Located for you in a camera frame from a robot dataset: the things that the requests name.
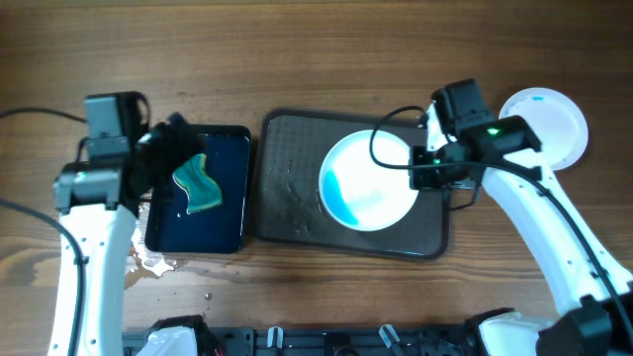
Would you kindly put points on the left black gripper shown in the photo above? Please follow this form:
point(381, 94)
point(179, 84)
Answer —
point(170, 133)

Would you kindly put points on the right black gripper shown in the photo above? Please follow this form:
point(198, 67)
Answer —
point(424, 180)

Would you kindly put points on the green yellow sponge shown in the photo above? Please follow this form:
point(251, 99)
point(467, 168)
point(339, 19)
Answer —
point(203, 192)

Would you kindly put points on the white plate with blue stain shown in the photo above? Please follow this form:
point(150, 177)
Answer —
point(360, 194)

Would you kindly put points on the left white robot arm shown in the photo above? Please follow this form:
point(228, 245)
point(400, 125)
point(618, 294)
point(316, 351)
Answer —
point(97, 200)

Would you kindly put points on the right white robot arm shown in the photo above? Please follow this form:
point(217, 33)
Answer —
point(591, 290)

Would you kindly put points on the dark blue water tray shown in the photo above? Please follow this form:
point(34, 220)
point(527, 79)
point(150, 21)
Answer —
point(217, 230)

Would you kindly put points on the dark grey serving tray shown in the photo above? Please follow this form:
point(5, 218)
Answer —
point(285, 206)

